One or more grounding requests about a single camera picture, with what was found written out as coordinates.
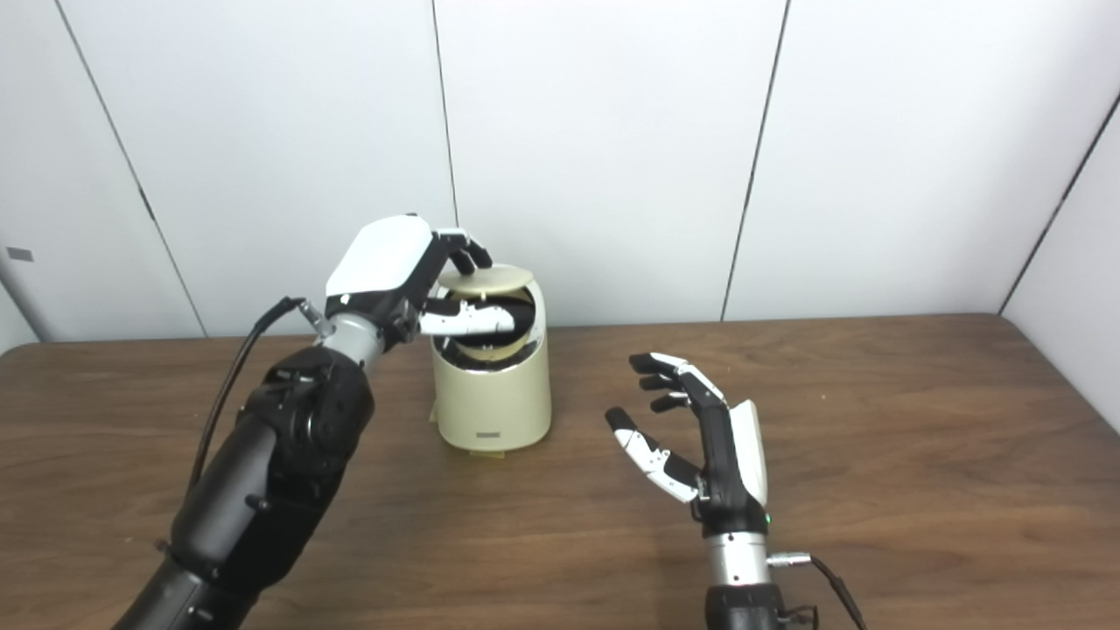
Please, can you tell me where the white and black right hand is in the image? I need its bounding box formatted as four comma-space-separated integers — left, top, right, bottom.
605, 353, 771, 536

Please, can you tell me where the white and black left hand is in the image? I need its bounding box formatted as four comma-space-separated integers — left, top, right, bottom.
324, 214, 517, 351

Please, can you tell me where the cream round bin lid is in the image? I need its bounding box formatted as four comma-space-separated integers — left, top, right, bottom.
437, 265, 535, 294

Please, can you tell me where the cream-colored trash bin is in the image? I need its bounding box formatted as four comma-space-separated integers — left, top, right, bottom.
429, 265, 553, 453

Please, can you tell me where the yellow tape under bin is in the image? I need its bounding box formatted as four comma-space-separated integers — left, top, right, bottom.
427, 402, 507, 458

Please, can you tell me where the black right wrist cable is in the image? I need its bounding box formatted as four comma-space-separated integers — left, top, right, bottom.
766, 551, 869, 630

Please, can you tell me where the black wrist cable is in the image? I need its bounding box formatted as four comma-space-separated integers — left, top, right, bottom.
188, 296, 338, 491
766, 551, 869, 630

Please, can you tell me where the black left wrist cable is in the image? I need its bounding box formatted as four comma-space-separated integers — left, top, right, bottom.
188, 296, 338, 491

